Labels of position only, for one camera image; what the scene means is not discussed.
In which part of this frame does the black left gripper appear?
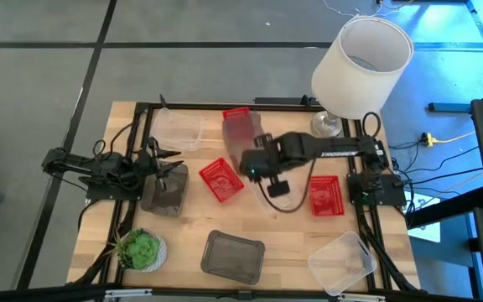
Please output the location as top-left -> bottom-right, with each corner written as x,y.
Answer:
135,148 -> 184,184

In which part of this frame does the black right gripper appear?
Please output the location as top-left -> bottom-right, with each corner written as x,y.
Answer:
240,133 -> 280,180

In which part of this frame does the red mesh plastic basket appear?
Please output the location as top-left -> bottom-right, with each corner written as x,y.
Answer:
308,174 -> 346,217
198,157 -> 246,205
222,107 -> 256,146

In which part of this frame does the green succulent in white pot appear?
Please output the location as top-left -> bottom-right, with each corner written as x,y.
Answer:
106,227 -> 169,273

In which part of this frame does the white shade silver table lamp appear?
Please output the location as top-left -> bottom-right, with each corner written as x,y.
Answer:
310,14 -> 415,140

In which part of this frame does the black horizontal rig beam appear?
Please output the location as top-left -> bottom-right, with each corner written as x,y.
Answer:
0,283 -> 483,302

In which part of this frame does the black diagonal desk leg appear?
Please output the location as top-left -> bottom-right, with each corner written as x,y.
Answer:
404,186 -> 483,230

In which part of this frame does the black bracket behind frame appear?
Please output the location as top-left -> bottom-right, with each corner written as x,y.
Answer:
252,94 -> 322,107

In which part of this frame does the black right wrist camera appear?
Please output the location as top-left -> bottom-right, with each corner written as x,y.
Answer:
266,174 -> 292,199

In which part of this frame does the black aluminium table frame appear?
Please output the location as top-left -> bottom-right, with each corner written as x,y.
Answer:
67,94 -> 423,294

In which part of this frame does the silver metal bracket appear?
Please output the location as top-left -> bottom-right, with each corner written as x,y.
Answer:
104,288 -> 153,299
336,293 -> 387,302

